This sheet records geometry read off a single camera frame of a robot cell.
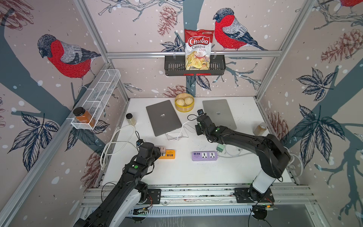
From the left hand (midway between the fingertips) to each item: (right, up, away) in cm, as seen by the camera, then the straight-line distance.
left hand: (161, 146), depth 84 cm
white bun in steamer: (+11, +28, +27) cm, 40 cm away
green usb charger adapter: (+38, -2, +6) cm, 38 cm away
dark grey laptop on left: (-3, +16, +24) cm, 29 cm away
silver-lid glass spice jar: (+65, +9, +9) cm, 66 cm away
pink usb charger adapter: (+1, -2, -1) cm, 2 cm away
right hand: (+23, +14, +7) cm, 28 cm away
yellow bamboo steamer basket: (+15, +24, +26) cm, 38 cm away
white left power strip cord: (-35, +1, +6) cm, 36 cm away
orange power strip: (+6, -5, +2) cm, 8 cm away
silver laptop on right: (+41, +21, +27) cm, 53 cm away
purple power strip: (+26, -6, +2) cm, 27 cm away
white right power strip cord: (+84, -5, +6) cm, 84 cm away
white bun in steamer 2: (+17, +30, +27) cm, 44 cm away
